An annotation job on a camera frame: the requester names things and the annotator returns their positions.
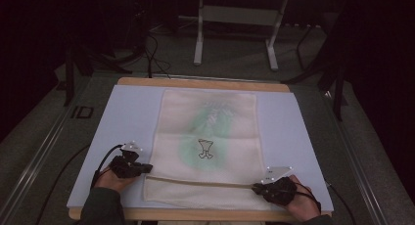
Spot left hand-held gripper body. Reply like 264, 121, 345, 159
109, 140, 145, 179

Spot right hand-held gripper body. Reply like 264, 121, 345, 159
259, 165, 298, 206

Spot beige printed cloth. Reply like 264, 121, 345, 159
142, 88, 274, 211

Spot person's left hand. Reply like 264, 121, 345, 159
94, 167, 140, 193

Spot person's right hand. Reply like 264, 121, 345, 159
283, 175, 322, 223

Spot light blue table mat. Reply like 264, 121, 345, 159
67, 84, 335, 213

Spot green garment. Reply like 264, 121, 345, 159
178, 101, 234, 169

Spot wooden table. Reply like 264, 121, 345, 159
68, 76, 334, 223

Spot black tripod stand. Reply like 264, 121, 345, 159
63, 9, 153, 108
282, 19, 351, 122

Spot white metal stand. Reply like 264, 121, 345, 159
193, 0, 291, 71

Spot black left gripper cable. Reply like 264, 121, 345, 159
35, 144, 125, 225

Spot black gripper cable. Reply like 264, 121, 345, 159
35, 144, 125, 225
295, 180, 357, 225

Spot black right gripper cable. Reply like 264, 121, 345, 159
295, 180, 357, 225

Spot metal floor rail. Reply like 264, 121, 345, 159
0, 77, 94, 225
321, 89, 391, 225

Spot black floor cables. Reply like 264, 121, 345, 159
143, 30, 172, 80

